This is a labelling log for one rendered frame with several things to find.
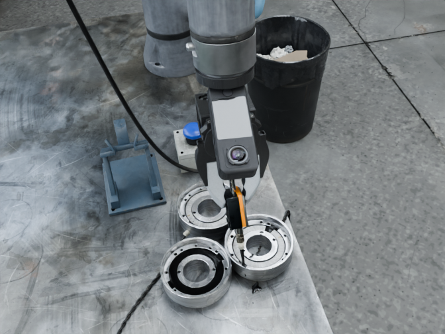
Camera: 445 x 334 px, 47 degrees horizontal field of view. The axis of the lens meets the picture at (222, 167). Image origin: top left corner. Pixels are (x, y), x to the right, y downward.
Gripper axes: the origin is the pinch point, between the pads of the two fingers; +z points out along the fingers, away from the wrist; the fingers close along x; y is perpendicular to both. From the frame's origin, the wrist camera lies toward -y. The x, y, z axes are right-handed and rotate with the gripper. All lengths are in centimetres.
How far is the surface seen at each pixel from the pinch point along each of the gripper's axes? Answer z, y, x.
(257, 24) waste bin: 32, 137, -35
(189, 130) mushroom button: 2.3, 23.0, 3.7
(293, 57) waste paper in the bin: 41, 122, -46
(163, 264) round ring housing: 9.5, -0.6, 11.3
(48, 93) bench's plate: 6, 52, 32
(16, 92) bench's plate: 6, 54, 39
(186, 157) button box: 6.3, 20.6, 5.0
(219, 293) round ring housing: 11.0, -6.6, 4.0
